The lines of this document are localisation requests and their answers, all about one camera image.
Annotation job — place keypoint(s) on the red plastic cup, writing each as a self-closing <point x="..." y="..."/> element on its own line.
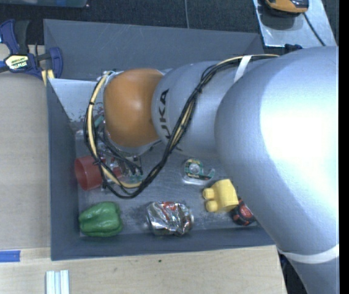
<point x="86" y="172"/>

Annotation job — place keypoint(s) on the green toy bell pepper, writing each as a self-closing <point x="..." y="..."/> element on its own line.
<point x="101" y="220"/>

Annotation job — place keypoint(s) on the crumpled silver foil packet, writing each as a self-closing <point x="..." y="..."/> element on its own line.
<point x="170" y="218"/>

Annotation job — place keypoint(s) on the clear green tape dispenser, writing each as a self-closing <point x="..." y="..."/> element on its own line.
<point x="194" y="168"/>

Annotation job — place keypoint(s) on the yellow toy building block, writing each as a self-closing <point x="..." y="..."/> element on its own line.
<point x="222" y="196"/>

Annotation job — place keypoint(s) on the pale wood flat board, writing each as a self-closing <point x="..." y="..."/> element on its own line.
<point x="18" y="164"/>

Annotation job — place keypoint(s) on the black and orange tape measure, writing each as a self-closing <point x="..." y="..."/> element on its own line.
<point x="242" y="214"/>

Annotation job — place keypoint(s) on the grey metal bin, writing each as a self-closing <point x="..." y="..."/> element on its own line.
<point x="162" y="44"/>

